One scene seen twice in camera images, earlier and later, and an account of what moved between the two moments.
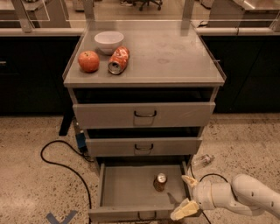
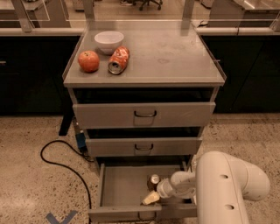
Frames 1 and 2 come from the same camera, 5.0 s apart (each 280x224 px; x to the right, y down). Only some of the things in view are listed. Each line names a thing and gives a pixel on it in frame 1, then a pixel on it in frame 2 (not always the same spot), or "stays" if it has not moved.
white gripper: (202, 194) -> (164, 187)
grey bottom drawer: (126, 192) stays
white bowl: (108, 42) stays
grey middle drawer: (143, 146) stays
